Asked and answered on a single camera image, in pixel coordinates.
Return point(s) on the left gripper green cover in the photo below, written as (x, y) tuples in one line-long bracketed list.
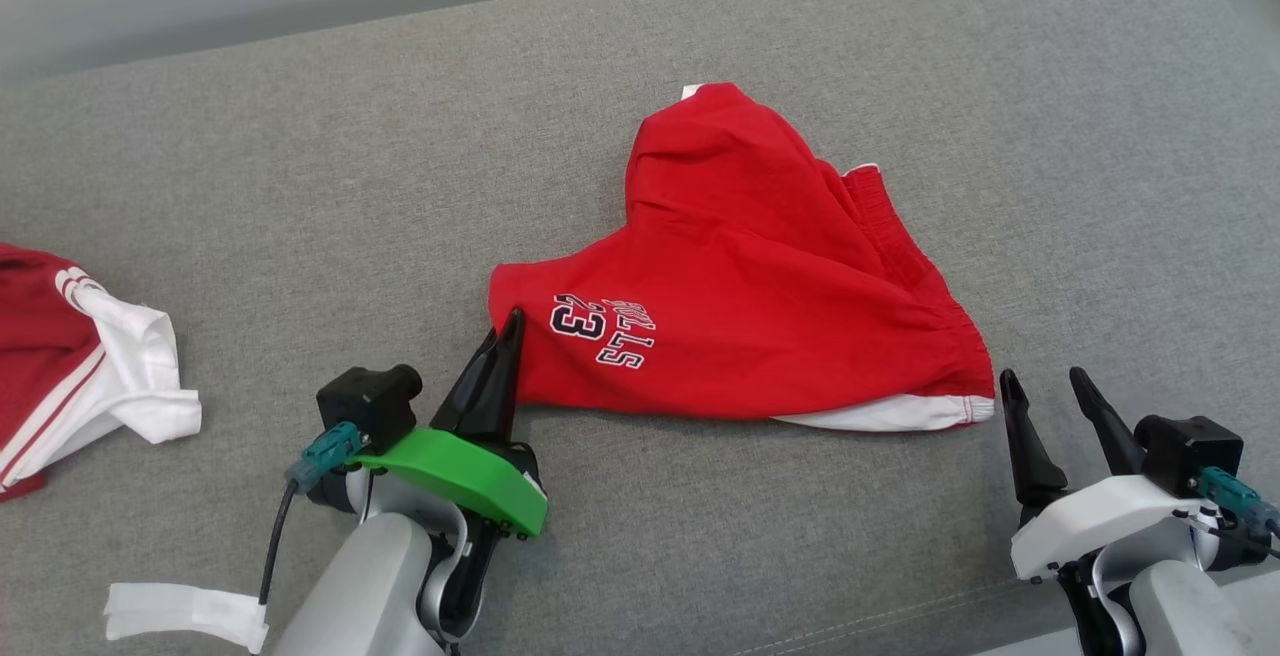
[(460, 476)]

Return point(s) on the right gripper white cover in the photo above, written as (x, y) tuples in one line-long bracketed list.
[(1100, 526)]

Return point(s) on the red shorts number 23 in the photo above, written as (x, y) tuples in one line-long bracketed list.
[(760, 276)]

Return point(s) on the red and white jersey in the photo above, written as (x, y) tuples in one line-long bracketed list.
[(50, 356)]

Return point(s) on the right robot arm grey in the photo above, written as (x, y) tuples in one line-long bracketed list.
[(1180, 606)]

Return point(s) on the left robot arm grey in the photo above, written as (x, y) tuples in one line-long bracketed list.
[(370, 576)]

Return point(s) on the white tape wrap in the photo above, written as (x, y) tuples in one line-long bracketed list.
[(180, 611)]

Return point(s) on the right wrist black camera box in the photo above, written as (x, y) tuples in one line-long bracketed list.
[(1190, 446)]

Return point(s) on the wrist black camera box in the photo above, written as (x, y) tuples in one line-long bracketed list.
[(365, 401), (1190, 446)]

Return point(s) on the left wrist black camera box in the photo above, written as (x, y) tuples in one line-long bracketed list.
[(365, 401)]

